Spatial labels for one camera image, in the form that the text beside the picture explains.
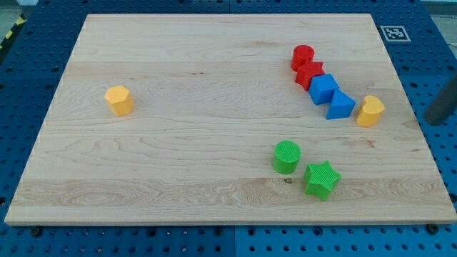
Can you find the yellow hexagon block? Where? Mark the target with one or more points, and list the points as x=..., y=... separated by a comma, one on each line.
x=119, y=100

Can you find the yellow heart block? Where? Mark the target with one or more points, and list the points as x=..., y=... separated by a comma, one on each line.
x=370, y=111

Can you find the wooden board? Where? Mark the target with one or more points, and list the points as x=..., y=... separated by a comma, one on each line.
x=213, y=95

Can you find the green cylinder block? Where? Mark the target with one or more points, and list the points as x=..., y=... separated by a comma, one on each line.
x=286, y=157

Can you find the red star block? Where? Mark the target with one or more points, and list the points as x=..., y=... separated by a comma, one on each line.
x=307, y=71

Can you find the blue cube block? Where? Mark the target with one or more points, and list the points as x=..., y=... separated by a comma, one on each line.
x=322, y=88

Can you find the red cylinder block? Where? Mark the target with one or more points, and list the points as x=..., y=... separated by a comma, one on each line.
x=301, y=55

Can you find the green star block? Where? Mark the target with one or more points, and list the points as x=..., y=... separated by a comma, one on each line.
x=320, y=179

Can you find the blue triangle block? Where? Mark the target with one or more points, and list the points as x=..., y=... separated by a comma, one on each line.
x=341, y=106

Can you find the white fiducial marker tag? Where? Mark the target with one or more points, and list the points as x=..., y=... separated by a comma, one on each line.
x=395, y=33

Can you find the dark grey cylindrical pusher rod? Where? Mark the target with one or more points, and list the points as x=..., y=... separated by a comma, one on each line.
x=443, y=105

